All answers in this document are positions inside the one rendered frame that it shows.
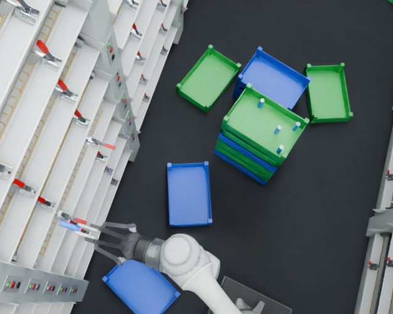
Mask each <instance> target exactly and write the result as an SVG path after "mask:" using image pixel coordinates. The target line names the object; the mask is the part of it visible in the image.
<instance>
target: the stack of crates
mask: <svg viewBox="0 0 393 314"><path fill-rule="evenodd" d="M262 49H263V48H262V47H260V46H259V47H258V49H257V51H256V53H255V54H254V56H253V57H252V59H251V60H250V61H249V63H248V64H247V66H246V67H245V69H244V70H243V71H242V73H241V74H239V76H238V78H237V81H236V85H235V89H234V92H233V96H232V97H233V98H235V99H236V100H237V99H238V98H239V97H240V95H241V94H242V93H243V91H244V89H245V88H246V85H247V84H248V83H250V84H252V87H253V88H254V89H255V90H257V91H259V92H261V93H262V94H263V95H266V96H267V97H269V98H270V99H272V100H274V101H275V102H277V103H278V104H280V105H282V106H283V107H285V108H287V109H288V110H290V111H292V109H293V108H294V106H295V104H296V103H297V102H298V100H299V99H300V97H301V95H302V94H303V92H304V91H305V89H306V87H307V86H308V84H309V82H310V81H311V79H312V77H310V76H308V78H307V77H305V76H304V75H302V74H300V73H299V72H297V71H295V70H294V69H292V68H291V67H288V66H287V65H285V64H284V63H282V62H280V61H279V60H277V59H275V58H274V57H272V56H270V55H269V54H267V53H266V52H263V51H262Z"/></svg>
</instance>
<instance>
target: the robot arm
mask: <svg viewBox="0 0 393 314"><path fill-rule="evenodd" d="M77 225H78V226H80V227H82V228H84V229H88V230H90V231H94V232H97V233H99V234H100V233H101V231H102V232H104V233H106V234H108V235H111V236H114V237H116V238H118V239H121V243H120V244H119V245H118V244H113V243H110V242H104V241H101V240H98V238H97V237H95V236H92V235H88V234H85V233H81V232H78V231H74V233H75V234H77V235H79V236H83V237H85V239H84V240H85V241H87V242H91V243H93V244H94V250H96V251H98V252H100V253H101V254H104V255H106V256H107V257H109V258H111V259H113V260H115V262H116V263H117V264H118V265H119V266H123V263H124V262H125V261H126V260H134V261H137V262H141V263H143V264H146V266H147V267H150V268H153V269H154V270H158V271H159V272H163V273H165V274H167V275H168V276H169V277H170V278H171V279H172V280H173V281H174V282H175V283H176V284H177V285H178V286H179V287H180V288H181V289H182V290H189V291H192V292H194V293H196V294H197V295H198V296H199V297H200V298H201V299H202V300H203V301H204V302H205V303H206V305H207V306H208V307H209V308H210V310H211V311H212V312H213V313H214V314H261V312H262V310H263V307H264V305H265V303H264V302H262V301H261V300H260V301H259V302H258V303H257V304H256V305H255V307H254V308H251V307H249V306H248V305H247V304H246V303H245V302H244V301H243V299H241V298H237V299H236V302H235V304H234V303H233V302H232V301H231V300H230V299H229V297H228V296H227V294H226V293H225V292H224V291H223V289H222V288H221V287H220V285H219V284H218V282H217V281H216V280H217V278H218V275H219V272H220V260H219V259H217V258H216V257H215V256H214V255H213V254H211V253H209V252H207V251H205V250H204V249H203V247H202V246H200V245H199V244H198V242H197V241H196V240H195V239H194V238H193V237H191V236H189V235H186V234H175V235H172V236H171V237H170V238H168V239H167V240H162V239H158V238H155V239H154V240H153V239H150V238H148V237H144V236H142V235H139V234H138V233H137V231H136V228H137V226H136V225H135V224H134V223H132V224H119V223H113V222H104V223H103V224H102V225H101V226H97V225H95V224H90V226H86V225H83V224H80V223H77ZM107 227H111V228H116V229H125V230H129V231H130V232H132V233H130V234H127V235H121V234H118V233H116V232H114V231H111V230H108V229H106V228H107ZM100 245H101V246H104V247H110V248H113V249H117V250H119V251H120V252H121V254H122V255H123V258H121V257H119V258H118V257H116V256H114V255H112V254H110V253H109V252H107V251H105V250H103V249H101V248H100Z"/></svg>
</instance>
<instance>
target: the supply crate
mask: <svg viewBox="0 0 393 314"><path fill-rule="evenodd" d="M261 98H263V99H264V103H263V106H262V107H261V108H258V104H259V102H260V99H261ZM296 122H300V125H299V127H298V129H297V130H296V131H293V126H294V125H295V124H296ZM308 123H309V119H307V118H305V119H303V118H301V117H299V116H298V115H297V114H295V113H293V112H291V111H290V110H288V109H287V108H285V107H283V106H282V105H280V104H278V103H277V102H275V101H274V100H272V99H270V98H269V97H267V96H266V95H263V94H262V93H261V92H259V91H257V90H255V89H254V88H253V87H252V84H250V83H248V84H247V85H246V88H245V89H244V91H243V93H242V94H241V95H240V97H239V98H238V99H237V101H236V102H235V104H234V105H233V107H232V108H231V110H230V111H229V112H228V114H227V115H225V117H224V119H223V121H222V124H221V125H222V126H223V127H224V128H226V129H227V130H229V131H231V132H232V133H234V134H235V135H237V136H239V137H240V138H242V139H243V140H245V141H247V142H248V143H249V144H251V145H253V146H254V147H256V148H257V149H259V150H261V151H262V152H264V153H266V154H267V155H269V156H270V157H272V158H273V159H275V160H276V161H278V162H280V163H282V162H283V161H284V160H285V159H286V157H287V155H288V153H289V152H290V151H291V149H292V147H293V146H294V144H295V142H296V141H297V139H298V138H299V136H300V134H301V133H302V132H303V130H304V128H305V127H306V125H307V124H308ZM278 125H280V126H281V130H280V131H279V133H278V134H277V135H276V134H275V133H274V131H275V129H276V128H277V126H278ZM280 145H283V146H284V148H283V150H282V151H281V152H280V154H277V152H276V150H277V149H278V148H279V146H280Z"/></svg>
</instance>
